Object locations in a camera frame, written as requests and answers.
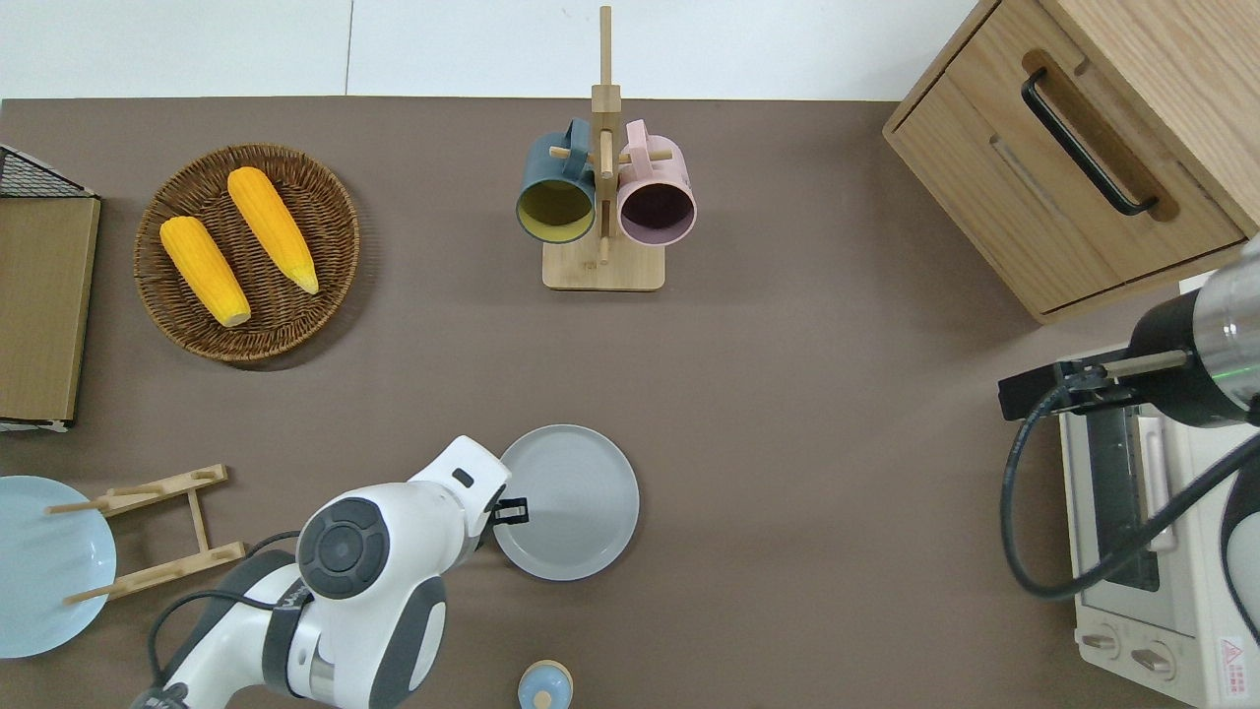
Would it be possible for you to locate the left yellow corn cob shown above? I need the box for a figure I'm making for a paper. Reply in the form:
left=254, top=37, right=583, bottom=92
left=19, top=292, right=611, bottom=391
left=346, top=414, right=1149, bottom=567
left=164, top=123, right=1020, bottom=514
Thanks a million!
left=159, top=216, right=252, bottom=328

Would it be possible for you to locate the wooden mug tree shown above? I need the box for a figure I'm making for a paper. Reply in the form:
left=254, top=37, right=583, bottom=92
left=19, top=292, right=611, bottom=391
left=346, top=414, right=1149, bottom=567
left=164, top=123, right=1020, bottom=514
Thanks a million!
left=542, top=5, right=676, bottom=292

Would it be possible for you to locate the black cabinet handle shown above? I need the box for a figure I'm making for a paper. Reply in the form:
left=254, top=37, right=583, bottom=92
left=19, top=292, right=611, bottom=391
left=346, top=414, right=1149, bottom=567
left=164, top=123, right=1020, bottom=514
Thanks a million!
left=1021, top=67, right=1161, bottom=217

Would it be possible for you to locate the brown table mat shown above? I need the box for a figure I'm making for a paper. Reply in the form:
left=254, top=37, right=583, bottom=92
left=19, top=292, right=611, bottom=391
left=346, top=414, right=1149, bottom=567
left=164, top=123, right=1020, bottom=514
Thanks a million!
left=0, top=97, right=1260, bottom=709

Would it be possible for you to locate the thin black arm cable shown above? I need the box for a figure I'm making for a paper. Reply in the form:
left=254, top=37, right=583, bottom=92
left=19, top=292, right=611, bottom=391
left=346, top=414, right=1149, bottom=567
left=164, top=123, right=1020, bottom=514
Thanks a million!
left=146, top=530, right=302, bottom=692

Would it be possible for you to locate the right yellow corn cob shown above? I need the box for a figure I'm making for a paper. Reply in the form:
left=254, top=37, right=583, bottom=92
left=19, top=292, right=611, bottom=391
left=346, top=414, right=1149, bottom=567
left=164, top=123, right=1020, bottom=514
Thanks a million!
left=227, top=166, right=320, bottom=295

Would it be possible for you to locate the round wicker basket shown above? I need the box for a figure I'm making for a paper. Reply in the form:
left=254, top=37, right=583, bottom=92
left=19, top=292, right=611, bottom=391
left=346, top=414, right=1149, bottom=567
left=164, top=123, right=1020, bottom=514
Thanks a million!
left=133, top=144, right=361, bottom=363

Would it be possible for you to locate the thick black cable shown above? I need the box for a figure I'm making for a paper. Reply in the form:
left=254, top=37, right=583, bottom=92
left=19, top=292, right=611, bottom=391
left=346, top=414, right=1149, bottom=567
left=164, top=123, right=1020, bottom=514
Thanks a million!
left=1000, top=382, right=1260, bottom=602
left=1219, top=481, right=1260, bottom=647

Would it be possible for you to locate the gray round plate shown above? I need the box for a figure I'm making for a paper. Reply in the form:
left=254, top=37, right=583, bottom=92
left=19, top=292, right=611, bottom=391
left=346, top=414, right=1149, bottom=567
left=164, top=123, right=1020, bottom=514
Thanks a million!
left=492, top=424, right=641, bottom=582

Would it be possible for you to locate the yellow corn cob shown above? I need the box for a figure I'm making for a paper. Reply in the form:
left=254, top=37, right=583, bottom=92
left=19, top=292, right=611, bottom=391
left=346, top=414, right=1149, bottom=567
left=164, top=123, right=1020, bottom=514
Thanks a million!
left=159, top=216, right=252, bottom=328
left=227, top=166, right=320, bottom=295

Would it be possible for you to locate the wooden dish rack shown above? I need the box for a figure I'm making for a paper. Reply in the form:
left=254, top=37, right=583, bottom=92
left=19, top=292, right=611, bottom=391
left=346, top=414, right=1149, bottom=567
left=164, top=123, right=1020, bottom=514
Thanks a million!
left=46, top=464, right=247, bottom=605

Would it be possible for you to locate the light blue plate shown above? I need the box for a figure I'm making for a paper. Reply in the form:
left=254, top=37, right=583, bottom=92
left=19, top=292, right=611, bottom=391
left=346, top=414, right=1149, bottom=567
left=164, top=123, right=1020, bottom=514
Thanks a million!
left=0, top=476, right=117, bottom=659

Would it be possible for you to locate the pink mug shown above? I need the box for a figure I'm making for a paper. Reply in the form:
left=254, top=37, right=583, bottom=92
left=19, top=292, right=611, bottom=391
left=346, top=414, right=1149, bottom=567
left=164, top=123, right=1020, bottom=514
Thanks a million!
left=616, top=119, right=698, bottom=247

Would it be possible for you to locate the cream toaster oven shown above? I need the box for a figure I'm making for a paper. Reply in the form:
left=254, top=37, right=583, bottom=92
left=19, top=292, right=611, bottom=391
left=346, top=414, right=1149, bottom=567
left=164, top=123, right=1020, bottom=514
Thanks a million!
left=1058, top=345, right=1260, bottom=709

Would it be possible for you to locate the wooden cabinet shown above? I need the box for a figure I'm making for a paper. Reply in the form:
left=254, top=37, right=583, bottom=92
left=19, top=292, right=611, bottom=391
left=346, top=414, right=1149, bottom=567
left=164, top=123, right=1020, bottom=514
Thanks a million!
left=883, top=0, right=1260, bottom=326

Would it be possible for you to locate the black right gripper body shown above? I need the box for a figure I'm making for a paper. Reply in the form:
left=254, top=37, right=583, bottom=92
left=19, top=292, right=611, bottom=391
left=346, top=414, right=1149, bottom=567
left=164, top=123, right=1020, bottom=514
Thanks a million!
left=999, top=361, right=1135, bottom=422

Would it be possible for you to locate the dark blue mug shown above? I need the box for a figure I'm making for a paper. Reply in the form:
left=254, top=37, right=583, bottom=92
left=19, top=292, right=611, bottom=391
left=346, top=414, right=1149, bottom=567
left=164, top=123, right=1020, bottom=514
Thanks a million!
left=516, top=118, right=599, bottom=246

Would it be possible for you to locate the wooden board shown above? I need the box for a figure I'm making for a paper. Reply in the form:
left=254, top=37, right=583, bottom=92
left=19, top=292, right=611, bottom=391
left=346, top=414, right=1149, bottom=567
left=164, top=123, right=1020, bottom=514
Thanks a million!
left=0, top=195, right=101, bottom=424

